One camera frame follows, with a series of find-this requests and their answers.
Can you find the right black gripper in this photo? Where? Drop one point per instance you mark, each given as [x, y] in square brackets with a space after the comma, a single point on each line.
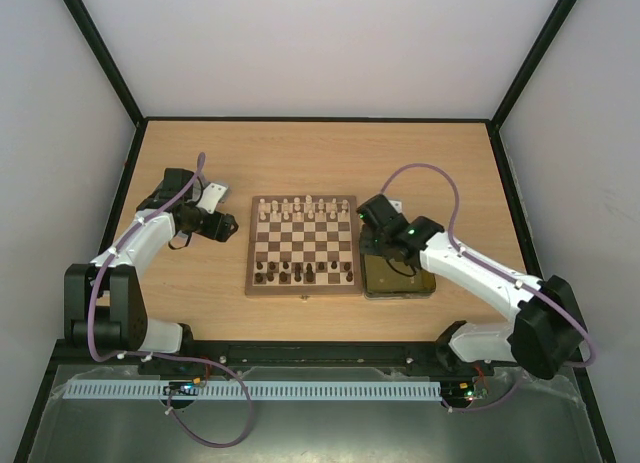
[373, 215]

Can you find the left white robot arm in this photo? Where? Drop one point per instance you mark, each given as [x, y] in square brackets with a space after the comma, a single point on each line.
[104, 308]

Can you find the wooden chess board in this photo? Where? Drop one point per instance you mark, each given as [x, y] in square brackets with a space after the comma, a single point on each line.
[326, 233]

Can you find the dark king piece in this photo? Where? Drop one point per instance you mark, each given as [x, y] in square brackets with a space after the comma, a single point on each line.
[310, 273]

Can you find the white slotted cable duct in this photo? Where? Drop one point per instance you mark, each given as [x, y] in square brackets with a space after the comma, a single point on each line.
[403, 391]

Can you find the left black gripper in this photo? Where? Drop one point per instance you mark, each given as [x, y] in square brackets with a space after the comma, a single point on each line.
[219, 230]

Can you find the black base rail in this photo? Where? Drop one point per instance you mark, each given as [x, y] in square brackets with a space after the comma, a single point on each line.
[431, 359]

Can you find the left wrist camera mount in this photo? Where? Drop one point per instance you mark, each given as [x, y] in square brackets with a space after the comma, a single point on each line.
[212, 195]

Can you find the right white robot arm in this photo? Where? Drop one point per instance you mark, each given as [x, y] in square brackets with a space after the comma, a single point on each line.
[538, 334]

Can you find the dark queen piece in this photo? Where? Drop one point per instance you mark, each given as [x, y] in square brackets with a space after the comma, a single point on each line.
[298, 272]

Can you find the black enclosure frame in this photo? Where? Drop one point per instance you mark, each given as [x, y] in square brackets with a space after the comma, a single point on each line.
[552, 25]

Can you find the gold tin with pieces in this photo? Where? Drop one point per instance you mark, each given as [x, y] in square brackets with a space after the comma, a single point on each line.
[390, 280]

